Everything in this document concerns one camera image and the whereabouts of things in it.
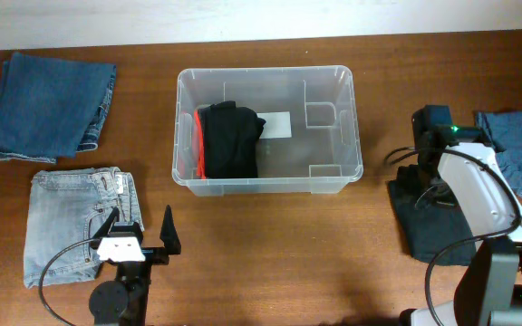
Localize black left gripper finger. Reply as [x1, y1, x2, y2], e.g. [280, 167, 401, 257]
[159, 205, 181, 255]
[90, 207, 120, 249]

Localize dark teal shirt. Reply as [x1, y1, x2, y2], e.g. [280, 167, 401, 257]
[388, 165, 472, 263]

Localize black garment red trim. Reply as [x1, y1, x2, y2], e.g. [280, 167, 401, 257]
[195, 101, 266, 179]

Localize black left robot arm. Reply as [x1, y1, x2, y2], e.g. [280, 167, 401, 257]
[89, 206, 181, 325]

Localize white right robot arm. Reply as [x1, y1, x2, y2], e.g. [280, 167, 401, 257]
[388, 122, 522, 325]

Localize light blue folded jeans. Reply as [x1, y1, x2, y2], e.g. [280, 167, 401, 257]
[24, 167, 143, 289]

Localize dark blue folded jeans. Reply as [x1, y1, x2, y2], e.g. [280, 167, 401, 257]
[0, 53, 117, 164]

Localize clear plastic storage bin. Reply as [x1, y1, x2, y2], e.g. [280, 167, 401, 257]
[171, 65, 363, 197]

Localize white label in bin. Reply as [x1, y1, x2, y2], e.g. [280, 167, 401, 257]
[257, 111, 292, 139]

